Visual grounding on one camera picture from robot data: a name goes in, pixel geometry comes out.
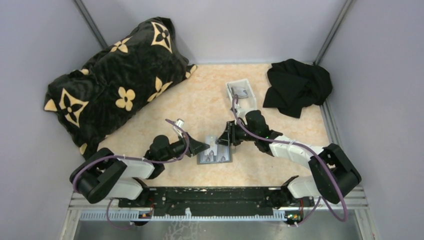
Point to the white plastic card tray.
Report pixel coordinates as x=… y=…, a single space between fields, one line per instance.
x=246 y=101

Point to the aluminium frame rail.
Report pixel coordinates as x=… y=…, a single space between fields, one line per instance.
x=167 y=198

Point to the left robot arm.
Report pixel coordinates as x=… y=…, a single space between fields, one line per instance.
x=106 y=175

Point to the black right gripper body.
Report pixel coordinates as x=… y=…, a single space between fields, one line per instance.
x=238 y=134

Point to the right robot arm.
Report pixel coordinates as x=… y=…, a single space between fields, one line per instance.
x=333 y=175

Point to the white cable duct strip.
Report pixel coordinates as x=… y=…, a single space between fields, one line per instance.
x=136 y=216

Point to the silver grey card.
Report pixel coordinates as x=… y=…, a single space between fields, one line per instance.
x=208 y=156

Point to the grey cards in tray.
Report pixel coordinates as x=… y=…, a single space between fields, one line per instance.
x=240 y=92

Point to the black floral pillow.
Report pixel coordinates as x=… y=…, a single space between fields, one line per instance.
x=112 y=86

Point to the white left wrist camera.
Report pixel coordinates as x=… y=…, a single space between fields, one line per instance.
x=178 y=126

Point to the grey card holder wallet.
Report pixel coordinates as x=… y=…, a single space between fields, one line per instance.
x=214 y=161

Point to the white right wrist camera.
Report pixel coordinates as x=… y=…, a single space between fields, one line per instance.
x=237 y=110

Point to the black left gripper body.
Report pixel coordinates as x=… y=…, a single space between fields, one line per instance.
x=188 y=151

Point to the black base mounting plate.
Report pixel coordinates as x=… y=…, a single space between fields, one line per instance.
x=219 y=210

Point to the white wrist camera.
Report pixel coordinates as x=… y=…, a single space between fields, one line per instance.
x=237 y=110
x=178 y=126

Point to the black crumpled cloth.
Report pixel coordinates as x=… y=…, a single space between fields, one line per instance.
x=295 y=85

